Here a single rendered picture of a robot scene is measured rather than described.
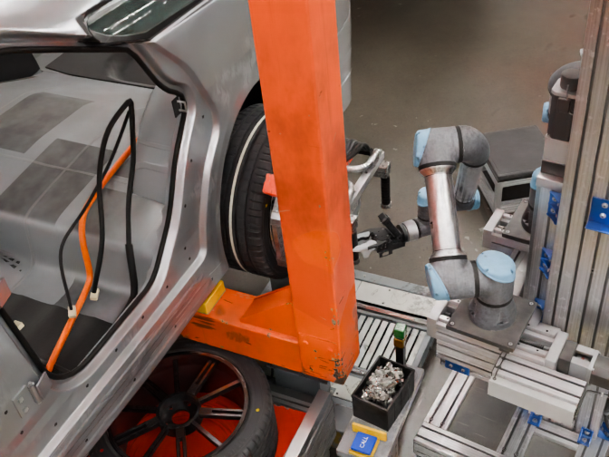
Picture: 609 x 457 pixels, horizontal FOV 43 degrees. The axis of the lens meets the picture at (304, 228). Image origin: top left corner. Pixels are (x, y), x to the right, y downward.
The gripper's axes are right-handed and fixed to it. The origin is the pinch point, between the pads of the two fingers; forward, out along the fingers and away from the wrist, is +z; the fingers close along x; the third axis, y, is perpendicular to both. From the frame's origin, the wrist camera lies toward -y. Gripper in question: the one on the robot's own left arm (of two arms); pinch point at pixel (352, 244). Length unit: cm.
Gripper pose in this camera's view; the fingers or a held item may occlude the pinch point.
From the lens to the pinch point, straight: 279.3
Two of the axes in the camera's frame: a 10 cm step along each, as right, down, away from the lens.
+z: -9.3, 2.9, -2.1
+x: -3.5, -5.8, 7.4
